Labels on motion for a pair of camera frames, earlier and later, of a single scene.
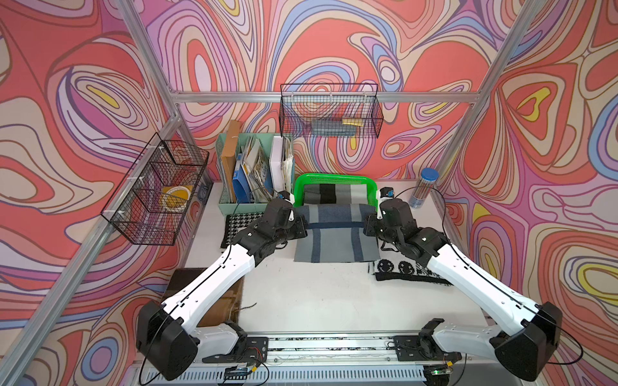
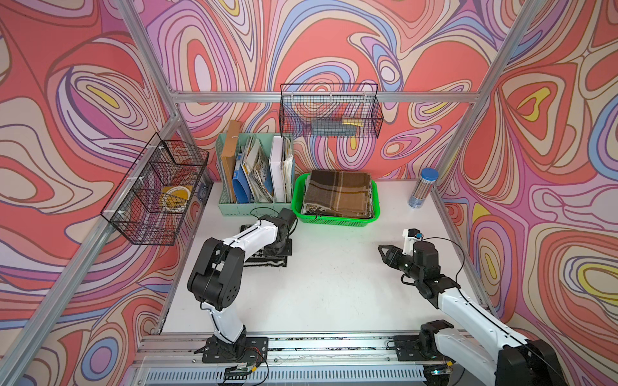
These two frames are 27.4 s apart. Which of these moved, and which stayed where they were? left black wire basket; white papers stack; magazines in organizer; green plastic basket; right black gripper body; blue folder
Moved: green plastic basket; right black gripper body
Stayed: blue folder; white papers stack; left black wire basket; magazines in organizer
